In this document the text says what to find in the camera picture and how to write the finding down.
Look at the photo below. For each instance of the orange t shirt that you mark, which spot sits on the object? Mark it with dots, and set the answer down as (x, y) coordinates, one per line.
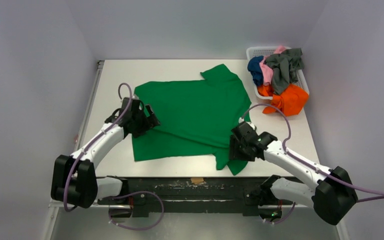
(290, 102)

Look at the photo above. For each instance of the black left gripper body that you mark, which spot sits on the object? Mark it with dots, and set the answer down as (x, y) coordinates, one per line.
(140, 119)

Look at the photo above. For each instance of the blue t shirt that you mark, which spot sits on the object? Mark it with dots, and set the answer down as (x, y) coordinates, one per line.
(255, 70)

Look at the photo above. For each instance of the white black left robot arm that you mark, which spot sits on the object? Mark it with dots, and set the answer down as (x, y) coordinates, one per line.
(74, 179)

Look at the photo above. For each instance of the green t shirt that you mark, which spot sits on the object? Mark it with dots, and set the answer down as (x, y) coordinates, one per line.
(196, 117)

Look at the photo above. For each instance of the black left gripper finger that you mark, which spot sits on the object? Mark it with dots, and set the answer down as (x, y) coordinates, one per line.
(152, 120)
(139, 130)

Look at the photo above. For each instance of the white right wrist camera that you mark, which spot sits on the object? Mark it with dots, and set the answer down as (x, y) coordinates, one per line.
(248, 124)

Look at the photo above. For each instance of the grey t shirt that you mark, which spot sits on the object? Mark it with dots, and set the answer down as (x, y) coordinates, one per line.
(285, 66)

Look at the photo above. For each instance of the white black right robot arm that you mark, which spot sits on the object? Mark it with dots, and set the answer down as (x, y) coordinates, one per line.
(327, 191)

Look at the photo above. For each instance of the tan tape piece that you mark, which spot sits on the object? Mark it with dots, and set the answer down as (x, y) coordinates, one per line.
(197, 180)

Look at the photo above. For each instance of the pink t shirt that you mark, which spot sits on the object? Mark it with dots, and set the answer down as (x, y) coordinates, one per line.
(267, 72)

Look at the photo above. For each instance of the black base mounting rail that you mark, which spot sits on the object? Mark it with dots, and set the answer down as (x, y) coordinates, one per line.
(221, 195)

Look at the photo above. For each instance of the white plastic laundry basket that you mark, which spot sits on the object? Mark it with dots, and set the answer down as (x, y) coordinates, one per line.
(256, 51)

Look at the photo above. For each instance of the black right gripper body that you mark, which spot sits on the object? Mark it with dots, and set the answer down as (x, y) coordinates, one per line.
(237, 147)

